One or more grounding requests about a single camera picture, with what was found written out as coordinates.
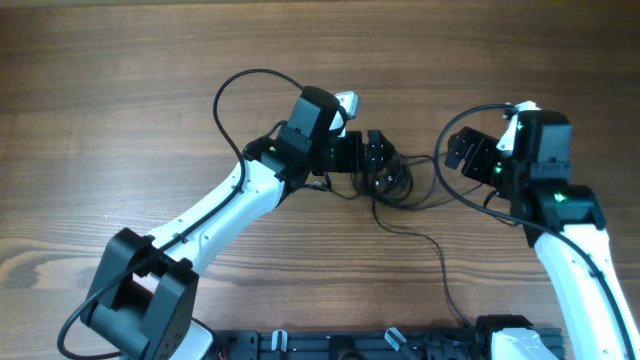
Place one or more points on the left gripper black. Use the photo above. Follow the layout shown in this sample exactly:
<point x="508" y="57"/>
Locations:
<point x="374" y="163"/>

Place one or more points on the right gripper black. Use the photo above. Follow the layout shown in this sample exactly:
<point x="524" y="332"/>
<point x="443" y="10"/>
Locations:
<point x="480" y="156"/>

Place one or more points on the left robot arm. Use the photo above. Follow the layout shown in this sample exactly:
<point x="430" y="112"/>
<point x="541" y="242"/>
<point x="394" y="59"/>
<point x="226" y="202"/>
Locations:
<point x="142" y="297"/>

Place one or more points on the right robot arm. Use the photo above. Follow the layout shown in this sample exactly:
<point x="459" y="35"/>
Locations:
<point x="530" y="167"/>

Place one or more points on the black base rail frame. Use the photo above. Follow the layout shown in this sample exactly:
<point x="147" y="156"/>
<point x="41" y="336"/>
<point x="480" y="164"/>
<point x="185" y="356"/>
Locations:
<point x="454" y="343"/>

